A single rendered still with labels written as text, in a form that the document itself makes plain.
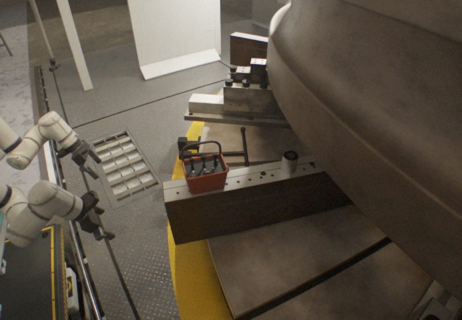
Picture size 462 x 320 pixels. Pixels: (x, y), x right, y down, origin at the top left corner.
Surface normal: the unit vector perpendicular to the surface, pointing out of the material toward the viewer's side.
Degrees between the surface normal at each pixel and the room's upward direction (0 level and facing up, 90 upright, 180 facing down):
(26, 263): 0
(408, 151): 31
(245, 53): 90
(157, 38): 90
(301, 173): 0
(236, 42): 90
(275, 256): 0
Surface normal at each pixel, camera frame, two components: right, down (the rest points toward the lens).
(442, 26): -0.91, 0.26
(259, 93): -0.14, 0.63
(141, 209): 0.00, -0.77
